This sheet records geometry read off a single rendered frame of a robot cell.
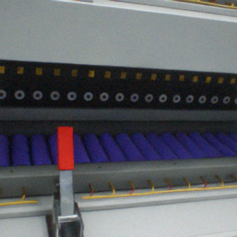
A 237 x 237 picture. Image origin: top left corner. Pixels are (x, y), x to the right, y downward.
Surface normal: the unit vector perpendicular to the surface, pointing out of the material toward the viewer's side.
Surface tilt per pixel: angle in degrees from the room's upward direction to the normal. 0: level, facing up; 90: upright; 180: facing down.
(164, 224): 19
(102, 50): 109
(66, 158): 74
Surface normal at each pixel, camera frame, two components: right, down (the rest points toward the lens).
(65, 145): 0.32, -0.19
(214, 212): 0.14, -0.91
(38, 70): 0.30, 0.41
